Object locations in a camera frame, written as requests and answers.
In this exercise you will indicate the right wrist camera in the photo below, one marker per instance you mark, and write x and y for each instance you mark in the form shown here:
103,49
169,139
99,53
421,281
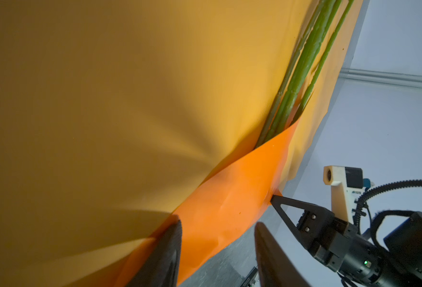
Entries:
347,185

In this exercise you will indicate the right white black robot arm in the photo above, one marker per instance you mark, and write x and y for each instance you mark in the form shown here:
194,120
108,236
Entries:
392,258

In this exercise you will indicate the orange wrapping paper sheet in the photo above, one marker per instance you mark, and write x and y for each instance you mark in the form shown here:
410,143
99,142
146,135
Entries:
118,117

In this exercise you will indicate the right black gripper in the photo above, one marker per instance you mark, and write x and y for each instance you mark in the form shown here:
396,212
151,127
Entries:
336,244

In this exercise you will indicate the white fake rose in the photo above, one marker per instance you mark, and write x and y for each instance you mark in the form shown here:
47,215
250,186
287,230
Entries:
302,60

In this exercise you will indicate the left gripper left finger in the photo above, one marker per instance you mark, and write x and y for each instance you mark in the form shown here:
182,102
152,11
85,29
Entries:
161,268

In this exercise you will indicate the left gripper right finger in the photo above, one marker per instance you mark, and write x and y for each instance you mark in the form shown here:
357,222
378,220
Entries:
275,268

